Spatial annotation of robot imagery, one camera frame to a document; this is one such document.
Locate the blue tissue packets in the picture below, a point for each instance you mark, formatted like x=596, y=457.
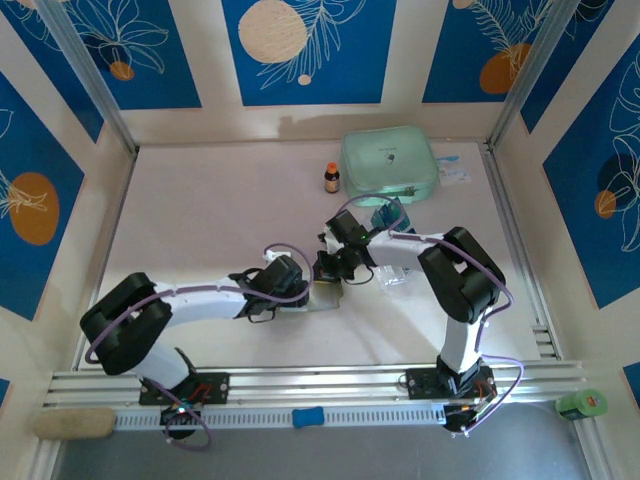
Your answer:
x=382, y=217
x=402, y=223

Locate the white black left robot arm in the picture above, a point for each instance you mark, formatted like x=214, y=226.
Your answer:
x=200, y=302

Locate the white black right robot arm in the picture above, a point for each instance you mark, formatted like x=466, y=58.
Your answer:
x=400, y=250

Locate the small brown bottle orange cap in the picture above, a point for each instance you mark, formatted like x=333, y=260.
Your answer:
x=332, y=182

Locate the mint green zip pouch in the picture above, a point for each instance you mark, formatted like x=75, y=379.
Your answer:
x=387, y=165

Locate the blue bone-shaped clip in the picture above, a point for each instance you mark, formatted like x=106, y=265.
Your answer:
x=308, y=418

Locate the white blue packet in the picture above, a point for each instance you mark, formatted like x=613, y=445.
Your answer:
x=455, y=172

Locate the beige foam block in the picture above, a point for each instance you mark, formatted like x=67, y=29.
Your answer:
x=75, y=424

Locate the green tape roll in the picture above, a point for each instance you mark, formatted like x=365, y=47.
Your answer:
x=580, y=404

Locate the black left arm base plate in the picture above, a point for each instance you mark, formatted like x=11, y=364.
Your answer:
x=215, y=387

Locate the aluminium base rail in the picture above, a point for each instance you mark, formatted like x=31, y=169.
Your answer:
x=320, y=382

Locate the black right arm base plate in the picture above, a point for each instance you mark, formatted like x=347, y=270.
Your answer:
x=422, y=384

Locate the aluminium table edge rail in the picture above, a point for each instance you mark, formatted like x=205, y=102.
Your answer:
x=505, y=200

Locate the aluminium frame post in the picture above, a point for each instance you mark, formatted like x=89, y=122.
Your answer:
x=86, y=65
x=532, y=65

